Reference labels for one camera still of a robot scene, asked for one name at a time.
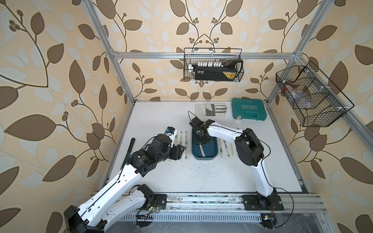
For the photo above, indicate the black wire basket wall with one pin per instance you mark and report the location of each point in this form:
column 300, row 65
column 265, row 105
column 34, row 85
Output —
column 195, row 56
column 330, row 103

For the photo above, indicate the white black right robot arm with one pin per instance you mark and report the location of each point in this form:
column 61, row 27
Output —
column 250, row 151

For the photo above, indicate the black wire basket back wall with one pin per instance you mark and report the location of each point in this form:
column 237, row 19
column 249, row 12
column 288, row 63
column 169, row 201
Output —
column 195, row 56

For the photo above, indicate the plastic bag in basket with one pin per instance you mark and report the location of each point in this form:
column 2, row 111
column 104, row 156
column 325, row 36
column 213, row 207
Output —
column 300, row 99

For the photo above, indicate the black wire basket right wall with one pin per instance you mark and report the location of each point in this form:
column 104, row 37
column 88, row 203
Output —
column 330, row 103

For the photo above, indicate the green plastic tool case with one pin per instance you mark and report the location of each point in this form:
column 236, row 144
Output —
column 248, row 109

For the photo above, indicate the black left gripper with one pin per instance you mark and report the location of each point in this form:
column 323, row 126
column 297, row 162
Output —
column 178, row 151

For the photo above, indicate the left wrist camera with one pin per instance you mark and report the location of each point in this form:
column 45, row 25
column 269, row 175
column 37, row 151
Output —
column 171, row 132

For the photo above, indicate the teal plastic storage box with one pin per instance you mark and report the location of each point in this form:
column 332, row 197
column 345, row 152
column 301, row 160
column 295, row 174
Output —
column 211, row 150

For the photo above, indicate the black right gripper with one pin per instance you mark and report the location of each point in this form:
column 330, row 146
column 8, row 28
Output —
column 194, row 135

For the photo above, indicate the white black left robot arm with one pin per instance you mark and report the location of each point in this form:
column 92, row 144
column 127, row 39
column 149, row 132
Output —
column 122, row 195

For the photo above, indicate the black yellow box in basket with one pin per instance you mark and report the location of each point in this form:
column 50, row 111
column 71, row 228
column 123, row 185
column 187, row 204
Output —
column 226, row 71

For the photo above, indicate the green pipe wrench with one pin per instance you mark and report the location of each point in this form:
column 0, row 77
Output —
column 129, row 151

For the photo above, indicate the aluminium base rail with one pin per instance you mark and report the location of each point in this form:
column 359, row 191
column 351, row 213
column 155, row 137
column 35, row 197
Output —
column 238, row 203

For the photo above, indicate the grey white work glove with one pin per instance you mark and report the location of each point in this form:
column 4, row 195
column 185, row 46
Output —
column 211, row 109

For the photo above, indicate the wrapped chopstick pair in box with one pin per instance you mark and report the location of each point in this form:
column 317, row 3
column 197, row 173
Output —
column 202, row 151

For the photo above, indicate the aluminium frame post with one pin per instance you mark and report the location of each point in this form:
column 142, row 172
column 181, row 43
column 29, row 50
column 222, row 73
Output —
column 315, row 11
column 92, row 14

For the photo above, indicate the aluminium frame post left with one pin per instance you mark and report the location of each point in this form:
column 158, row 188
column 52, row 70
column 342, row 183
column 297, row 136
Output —
column 92, row 14

